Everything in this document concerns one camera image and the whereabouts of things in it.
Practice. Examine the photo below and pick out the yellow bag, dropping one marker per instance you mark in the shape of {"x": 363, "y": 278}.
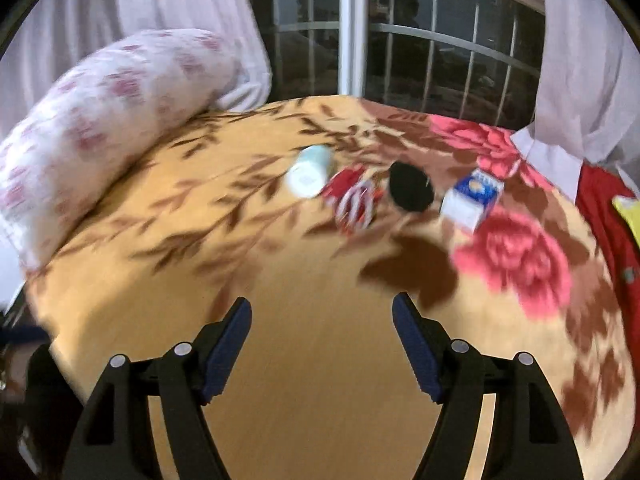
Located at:
{"x": 630, "y": 215}

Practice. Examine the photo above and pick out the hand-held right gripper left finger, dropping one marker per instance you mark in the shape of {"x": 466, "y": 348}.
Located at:
{"x": 227, "y": 350}

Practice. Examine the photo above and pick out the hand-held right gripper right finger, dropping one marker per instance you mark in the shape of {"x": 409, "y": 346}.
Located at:
{"x": 417, "y": 345}

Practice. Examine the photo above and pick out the small white blue box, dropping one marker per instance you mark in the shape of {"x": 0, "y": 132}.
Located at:
{"x": 465, "y": 207}

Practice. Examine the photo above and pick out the rolled floral quilt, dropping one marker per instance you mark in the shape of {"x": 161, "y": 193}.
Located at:
{"x": 100, "y": 120}

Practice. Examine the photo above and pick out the red cloth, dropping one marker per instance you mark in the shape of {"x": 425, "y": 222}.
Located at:
{"x": 600, "y": 220}

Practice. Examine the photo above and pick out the yellow floral blanket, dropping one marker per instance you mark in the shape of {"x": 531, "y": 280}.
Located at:
{"x": 300, "y": 285}

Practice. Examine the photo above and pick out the small mint green jar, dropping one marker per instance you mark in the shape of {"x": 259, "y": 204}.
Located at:
{"x": 307, "y": 172}

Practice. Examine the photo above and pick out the white barred window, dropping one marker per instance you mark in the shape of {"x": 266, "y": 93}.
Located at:
{"x": 350, "y": 35}

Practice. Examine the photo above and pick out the pale pink curtain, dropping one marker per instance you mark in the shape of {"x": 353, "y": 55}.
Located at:
{"x": 585, "y": 60}
{"x": 175, "y": 0}

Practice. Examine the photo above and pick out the black round pad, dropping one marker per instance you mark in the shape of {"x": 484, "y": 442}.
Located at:
{"x": 410, "y": 187}

